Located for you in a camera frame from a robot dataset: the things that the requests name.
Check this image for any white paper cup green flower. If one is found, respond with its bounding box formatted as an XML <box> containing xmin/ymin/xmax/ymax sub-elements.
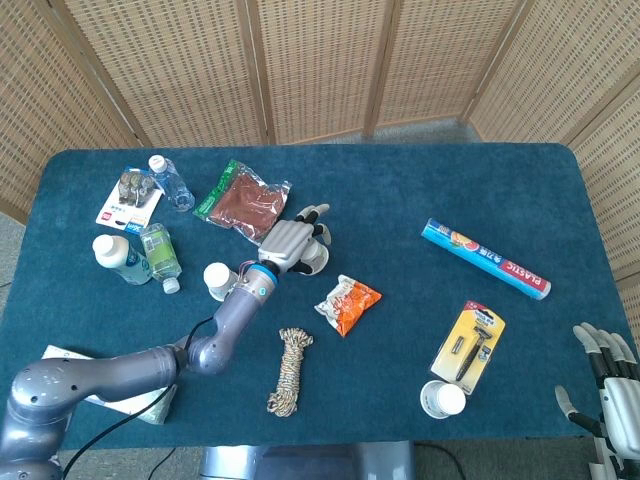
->
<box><xmin>419</xmin><ymin>379</ymin><xmax>467</xmax><ymax>419</ymax></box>
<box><xmin>298</xmin><ymin>238</ymin><xmax>330</xmax><ymax>276</ymax></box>

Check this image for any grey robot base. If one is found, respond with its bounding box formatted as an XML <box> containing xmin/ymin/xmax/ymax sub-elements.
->
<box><xmin>198</xmin><ymin>441</ymin><xmax>416</xmax><ymax>480</ymax></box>

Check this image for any yellow razor blister pack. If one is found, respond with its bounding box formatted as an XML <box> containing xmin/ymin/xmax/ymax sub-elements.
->
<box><xmin>430</xmin><ymin>299</ymin><xmax>507</xmax><ymax>396</ymax></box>

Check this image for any clear bottle green label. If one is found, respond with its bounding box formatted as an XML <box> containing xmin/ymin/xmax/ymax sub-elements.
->
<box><xmin>139</xmin><ymin>222</ymin><xmax>183</xmax><ymax>294</ymax></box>

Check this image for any brown contents bag green header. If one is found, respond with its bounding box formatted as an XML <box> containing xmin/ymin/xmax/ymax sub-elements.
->
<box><xmin>192</xmin><ymin>159</ymin><xmax>293</xmax><ymax>247</ymax></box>

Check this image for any black floor cable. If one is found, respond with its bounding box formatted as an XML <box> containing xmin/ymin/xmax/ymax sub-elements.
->
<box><xmin>414</xmin><ymin>442</ymin><xmax>467</xmax><ymax>480</ymax></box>
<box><xmin>148</xmin><ymin>445</ymin><xmax>178</xmax><ymax>480</ymax></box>

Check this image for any blue carpet table cover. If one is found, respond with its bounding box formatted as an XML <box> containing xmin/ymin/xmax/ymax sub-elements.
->
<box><xmin>0</xmin><ymin>143</ymin><xmax>639</xmax><ymax>451</ymax></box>

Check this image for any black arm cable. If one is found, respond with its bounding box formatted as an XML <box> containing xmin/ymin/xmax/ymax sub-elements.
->
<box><xmin>58</xmin><ymin>317</ymin><xmax>216</xmax><ymax>480</ymax></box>

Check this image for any blue plastic wrap box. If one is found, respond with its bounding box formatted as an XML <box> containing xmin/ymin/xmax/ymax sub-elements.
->
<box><xmin>420</xmin><ymin>217</ymin><xmax>552</xmax><ymax>301</ymax></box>

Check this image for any multicoloured braided rope bundle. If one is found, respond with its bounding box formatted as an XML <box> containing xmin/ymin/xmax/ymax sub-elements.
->
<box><xmin>266</xmin><ymin>327</ymin><xmax>315</xmax><ymax>419</ymax></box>

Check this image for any white paper cup blue flower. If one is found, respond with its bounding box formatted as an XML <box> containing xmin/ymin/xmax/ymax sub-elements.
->
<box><xmin>202</xmin><ymin>262</ymin><xmax>237</xmax><ymax>303</ymax></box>

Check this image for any bamboo folding screen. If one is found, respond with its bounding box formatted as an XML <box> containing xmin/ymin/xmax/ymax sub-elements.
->
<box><xmin>0</xmin><ymin>0</ymin><xmax>640</xmax><ymax>351</ymax></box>

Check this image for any clear water bottle blue label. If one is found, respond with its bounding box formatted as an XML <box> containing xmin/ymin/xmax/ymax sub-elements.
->
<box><xmin>147</xmin><ymin>154</ymin><xmax>196</xmax><ymax>212</ymax></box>

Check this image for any milky bottle blue label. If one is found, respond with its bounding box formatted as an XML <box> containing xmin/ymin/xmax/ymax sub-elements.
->
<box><xmin>91</xmin><ymin>233</ymin><xmax>153</xmax><ymax>286</ymax></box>

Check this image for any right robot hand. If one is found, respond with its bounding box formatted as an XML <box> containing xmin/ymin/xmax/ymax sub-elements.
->
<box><xmin>554</xmin><ymin>322</ymin><xmax>640</xmax><ymax>480</ymax></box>

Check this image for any orange white snack packet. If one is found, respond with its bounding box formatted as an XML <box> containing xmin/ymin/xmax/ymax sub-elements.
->
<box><xmin>313</xmin><ymin>273</ymin><xmax>383</xmax><ymax>338</ymax></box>

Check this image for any white card of metal hooks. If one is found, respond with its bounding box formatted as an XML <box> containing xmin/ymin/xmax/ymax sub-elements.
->
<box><xmin>95</xmin><ymin>166</ymin><xmax>166</xmax><ymax>234</ymax></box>

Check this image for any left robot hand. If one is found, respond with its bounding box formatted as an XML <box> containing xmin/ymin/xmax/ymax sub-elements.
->
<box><xmin>257</xmin><ymin>203</ymin><xmax>332</xmax><ymax>276</ymax></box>

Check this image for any tissue pocket pack bundle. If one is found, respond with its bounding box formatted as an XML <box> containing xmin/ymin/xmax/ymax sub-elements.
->
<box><xmin>40</xmin><ymin>343</ymin><xmax>179</xmax><ymax>426</ymax></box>

